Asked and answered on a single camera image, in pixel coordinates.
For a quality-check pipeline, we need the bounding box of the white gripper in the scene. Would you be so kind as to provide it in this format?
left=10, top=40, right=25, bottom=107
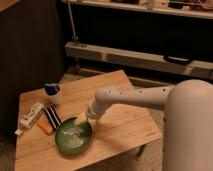
left=74, top=102, right=104, bottom=126

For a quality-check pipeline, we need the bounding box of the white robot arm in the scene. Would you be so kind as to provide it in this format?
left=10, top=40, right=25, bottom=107
left=75, top=79, right=213, bottom=171

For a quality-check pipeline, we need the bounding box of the green ceramic bowl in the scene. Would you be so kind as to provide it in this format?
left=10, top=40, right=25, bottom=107
left=55, top=117, right=93, bottom=154

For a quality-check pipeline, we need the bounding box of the orange packet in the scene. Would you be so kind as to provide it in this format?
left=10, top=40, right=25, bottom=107
left=36, top=118, right=53, bottom=135

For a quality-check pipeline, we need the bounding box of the wooden side table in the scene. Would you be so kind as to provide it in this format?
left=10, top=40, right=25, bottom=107
left=15, top=70, right=162, bottom=171

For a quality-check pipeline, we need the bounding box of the white cup with blue lid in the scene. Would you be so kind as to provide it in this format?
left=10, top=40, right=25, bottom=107
left=44, top=83, right=62, bottom=105

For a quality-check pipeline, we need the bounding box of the white tube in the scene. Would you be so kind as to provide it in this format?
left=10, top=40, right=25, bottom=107
left=15, top=102, right=44, bottom=136

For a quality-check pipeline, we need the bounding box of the dark cabinet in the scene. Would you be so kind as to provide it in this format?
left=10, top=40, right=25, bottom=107
left=0, top=0, right=65, bottom=134

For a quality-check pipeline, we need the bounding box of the wooden shelf rack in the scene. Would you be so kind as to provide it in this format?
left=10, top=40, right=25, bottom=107
left=61, top=0, right=213, bottom=80

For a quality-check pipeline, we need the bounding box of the black handle on shelf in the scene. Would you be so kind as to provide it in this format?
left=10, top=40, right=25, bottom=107
left=163, top=56, right=193, bottom=65

